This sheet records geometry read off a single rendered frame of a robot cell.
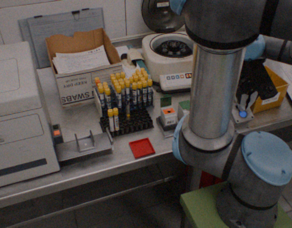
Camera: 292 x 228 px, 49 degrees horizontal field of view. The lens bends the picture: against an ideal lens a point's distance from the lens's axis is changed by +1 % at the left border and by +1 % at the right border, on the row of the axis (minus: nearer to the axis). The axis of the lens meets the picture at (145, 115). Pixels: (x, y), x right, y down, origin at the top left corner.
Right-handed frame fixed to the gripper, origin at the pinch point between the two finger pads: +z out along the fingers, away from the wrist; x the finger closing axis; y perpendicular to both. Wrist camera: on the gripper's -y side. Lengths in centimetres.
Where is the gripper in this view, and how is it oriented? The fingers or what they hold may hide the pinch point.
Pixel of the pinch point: (244, 109)
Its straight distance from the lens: 109.6
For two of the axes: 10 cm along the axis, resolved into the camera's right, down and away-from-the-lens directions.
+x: -9.4, 2.3, -2.5
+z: 0.0, 7.4, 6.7
